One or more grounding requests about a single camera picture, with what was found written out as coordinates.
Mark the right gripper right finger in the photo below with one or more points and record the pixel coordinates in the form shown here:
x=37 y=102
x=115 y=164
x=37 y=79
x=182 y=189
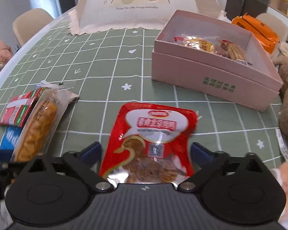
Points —
x=221 y=173

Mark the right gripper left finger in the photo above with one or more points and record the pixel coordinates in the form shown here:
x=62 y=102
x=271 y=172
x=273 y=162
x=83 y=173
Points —
x=70 y=173

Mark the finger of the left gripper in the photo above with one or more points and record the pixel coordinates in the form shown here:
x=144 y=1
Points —
x=0 y=154

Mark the blue seaweed snack bag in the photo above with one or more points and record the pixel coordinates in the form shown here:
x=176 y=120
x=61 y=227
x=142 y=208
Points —
x=10 y=138

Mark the red long snack packet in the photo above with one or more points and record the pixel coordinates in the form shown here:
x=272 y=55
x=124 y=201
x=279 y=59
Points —
x=19 y=108

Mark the long bread stick clear pack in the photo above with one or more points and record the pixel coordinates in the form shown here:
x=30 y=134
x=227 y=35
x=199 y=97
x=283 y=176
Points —
x=40 y=127

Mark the red chicken leg snack pouch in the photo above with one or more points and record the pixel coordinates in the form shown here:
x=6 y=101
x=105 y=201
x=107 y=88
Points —
x=148 y=144

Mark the round pastry clear wrapper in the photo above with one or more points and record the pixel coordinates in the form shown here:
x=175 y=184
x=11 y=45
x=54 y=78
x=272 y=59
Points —
x=235 y=52

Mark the yellow cookie red packet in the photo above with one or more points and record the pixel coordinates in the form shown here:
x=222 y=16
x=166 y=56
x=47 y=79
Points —
x=209 y=44

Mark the pink cardboard gift box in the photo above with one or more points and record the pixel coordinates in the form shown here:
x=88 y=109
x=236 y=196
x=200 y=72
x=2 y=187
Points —
x=254 y=84

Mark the beige chair left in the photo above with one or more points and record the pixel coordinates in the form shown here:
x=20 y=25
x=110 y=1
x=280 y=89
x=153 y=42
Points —
x=30 y=23

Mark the beige chair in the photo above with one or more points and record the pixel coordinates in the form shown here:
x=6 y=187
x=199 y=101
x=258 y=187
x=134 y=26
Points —
x=275 y=24
x=30 y=23

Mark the orange bag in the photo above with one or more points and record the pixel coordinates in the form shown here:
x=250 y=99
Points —
x=264 y=34

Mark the beige chair right back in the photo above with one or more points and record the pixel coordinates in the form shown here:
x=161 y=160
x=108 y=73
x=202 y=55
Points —
x=275 y=24

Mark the white cartoon food cover tent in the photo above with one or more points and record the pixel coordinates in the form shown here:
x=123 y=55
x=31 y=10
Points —
x=90 y=16

